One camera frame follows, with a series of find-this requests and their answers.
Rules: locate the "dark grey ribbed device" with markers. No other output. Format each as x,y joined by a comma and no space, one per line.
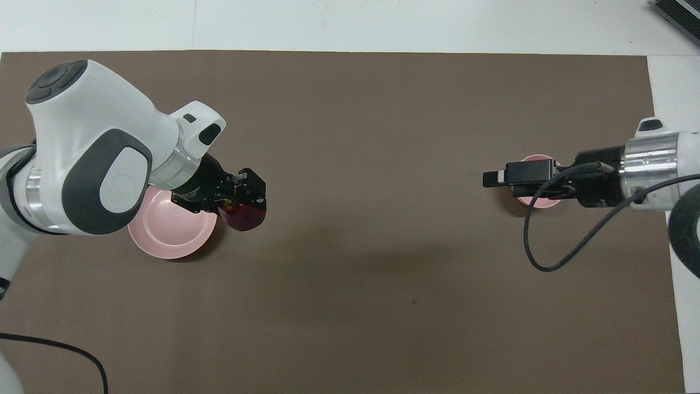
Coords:
683,13

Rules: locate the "pink round plate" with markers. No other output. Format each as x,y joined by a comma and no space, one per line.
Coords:
175,232

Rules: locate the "dark red apple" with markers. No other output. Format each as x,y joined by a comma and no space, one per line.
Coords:
246,219

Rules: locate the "brown table mat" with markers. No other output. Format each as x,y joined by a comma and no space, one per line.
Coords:
350,137

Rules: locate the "pink small bowl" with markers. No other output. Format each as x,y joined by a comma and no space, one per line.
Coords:
538,202

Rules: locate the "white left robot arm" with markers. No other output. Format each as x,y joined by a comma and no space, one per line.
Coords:
82,142

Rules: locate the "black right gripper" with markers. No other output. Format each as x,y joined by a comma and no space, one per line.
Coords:
599,178

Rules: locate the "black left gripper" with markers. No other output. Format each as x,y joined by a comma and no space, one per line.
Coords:
199,183

